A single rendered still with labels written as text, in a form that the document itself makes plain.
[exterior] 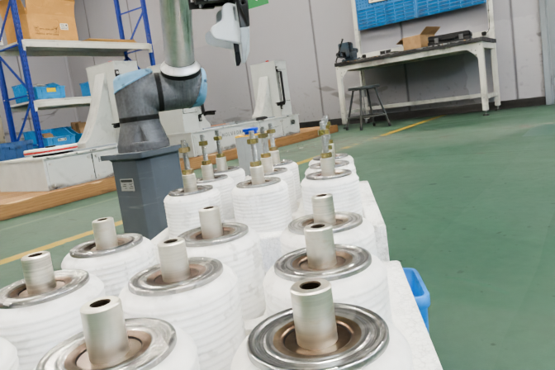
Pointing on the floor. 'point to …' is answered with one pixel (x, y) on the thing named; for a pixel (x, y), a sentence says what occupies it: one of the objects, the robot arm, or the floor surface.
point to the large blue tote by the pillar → (15, 149)
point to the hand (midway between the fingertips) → (244, 55)
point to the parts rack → (73, 48)
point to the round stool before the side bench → (369, 105)
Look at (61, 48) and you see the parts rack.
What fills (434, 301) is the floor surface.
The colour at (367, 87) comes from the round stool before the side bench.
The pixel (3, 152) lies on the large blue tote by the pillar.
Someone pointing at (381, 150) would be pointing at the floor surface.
